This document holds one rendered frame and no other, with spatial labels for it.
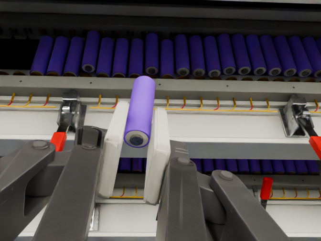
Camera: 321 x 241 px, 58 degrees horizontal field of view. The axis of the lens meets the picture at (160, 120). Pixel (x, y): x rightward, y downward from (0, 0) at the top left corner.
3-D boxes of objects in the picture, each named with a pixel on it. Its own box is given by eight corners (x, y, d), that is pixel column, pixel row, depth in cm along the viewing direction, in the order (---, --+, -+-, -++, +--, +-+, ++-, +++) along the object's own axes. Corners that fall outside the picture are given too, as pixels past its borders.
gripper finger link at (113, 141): (111, 200, 14) (95, 197, 14) (122, 142, 20) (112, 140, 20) (121, 141, 13) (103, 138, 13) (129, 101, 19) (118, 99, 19)
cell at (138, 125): (158, 90, 24) (154, 147, 20) (138, 95, 25) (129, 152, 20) (151, 72, 23) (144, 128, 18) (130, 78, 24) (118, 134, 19)
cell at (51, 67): (58, 33, 39) (48, 69, 35) (71, 39, 40) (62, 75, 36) (54, 42, 40) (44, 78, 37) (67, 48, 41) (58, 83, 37)
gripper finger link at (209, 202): (168, 183, 12) (240, 196, 12) (165, 137, 16) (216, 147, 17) (160, 215, 12) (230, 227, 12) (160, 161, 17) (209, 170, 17)
